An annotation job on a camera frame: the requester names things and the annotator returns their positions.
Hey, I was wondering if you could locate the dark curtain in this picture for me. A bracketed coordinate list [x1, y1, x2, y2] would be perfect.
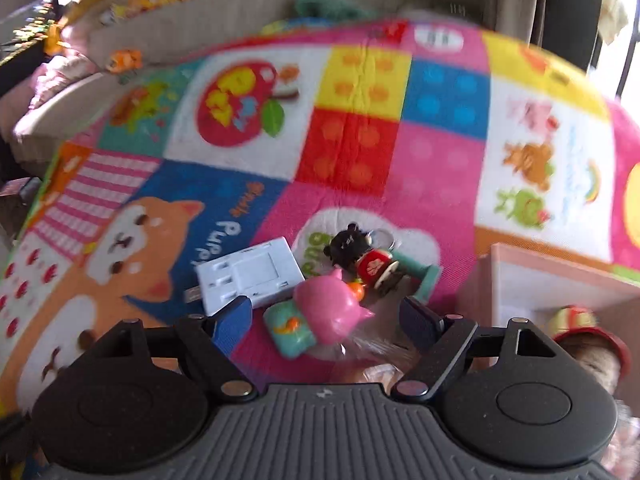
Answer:
[542, 0, 613, 68]

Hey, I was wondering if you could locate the orange plush toy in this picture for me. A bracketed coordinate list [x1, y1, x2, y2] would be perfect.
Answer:
[102, 49, 143, 73]

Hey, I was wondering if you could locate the black window frame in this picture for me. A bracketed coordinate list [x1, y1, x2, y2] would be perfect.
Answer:
[612, 0, 640, 101]

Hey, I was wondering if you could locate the hanging cream cloth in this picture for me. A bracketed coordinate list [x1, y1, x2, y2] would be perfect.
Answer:
[597, 0, 630, 43]

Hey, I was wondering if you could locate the pink pig toy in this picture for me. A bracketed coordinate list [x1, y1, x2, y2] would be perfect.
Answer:
[292, 267, 376, 346]

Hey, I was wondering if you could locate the beige sofa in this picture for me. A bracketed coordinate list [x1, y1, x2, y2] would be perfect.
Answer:
[12, 0, 501, 146]

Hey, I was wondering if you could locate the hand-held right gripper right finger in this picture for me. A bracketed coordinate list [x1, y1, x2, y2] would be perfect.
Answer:
[392, 296, 568, 400]

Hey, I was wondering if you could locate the black bear keychain figure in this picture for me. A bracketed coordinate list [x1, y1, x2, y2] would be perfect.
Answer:
[327, 222, 408, 297]

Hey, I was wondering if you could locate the colourful printed play mat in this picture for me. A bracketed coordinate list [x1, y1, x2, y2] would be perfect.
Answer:
[0, 17, 640, 416]

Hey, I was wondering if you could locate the white USB hub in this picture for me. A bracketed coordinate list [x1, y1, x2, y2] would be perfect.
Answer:
[182, 236, 307, 317]

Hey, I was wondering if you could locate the yellowish item in box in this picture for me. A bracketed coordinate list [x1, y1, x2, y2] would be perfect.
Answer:
[547, 305, 633, 396]

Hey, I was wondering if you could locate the teal case with orange fish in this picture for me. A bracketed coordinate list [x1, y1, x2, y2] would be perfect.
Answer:
[263, 300, 318, 359]

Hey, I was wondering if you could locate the pink cardboard box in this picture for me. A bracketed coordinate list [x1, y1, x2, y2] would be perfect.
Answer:
[457, 242, 640, 391]

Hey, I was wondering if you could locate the pink blanket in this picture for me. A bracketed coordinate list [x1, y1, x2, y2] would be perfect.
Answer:
[30, 55, 101, 111]

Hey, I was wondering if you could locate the clear plastic wrapper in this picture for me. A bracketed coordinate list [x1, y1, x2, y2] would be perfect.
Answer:
[340, 335, 421, 386]

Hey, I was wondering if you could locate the green cloth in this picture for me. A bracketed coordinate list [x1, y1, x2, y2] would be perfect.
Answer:
[292, 0, 381, 21]

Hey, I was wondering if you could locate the green plastic tool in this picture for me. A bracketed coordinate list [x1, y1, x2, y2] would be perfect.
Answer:
[395, 252, 443, 301]

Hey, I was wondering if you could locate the yellow toy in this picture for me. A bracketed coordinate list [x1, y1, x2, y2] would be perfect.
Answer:
[45, 0, 111, 53]

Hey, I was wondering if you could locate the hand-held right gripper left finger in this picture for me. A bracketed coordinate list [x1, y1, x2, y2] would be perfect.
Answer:
[103, 296, 257, 401]

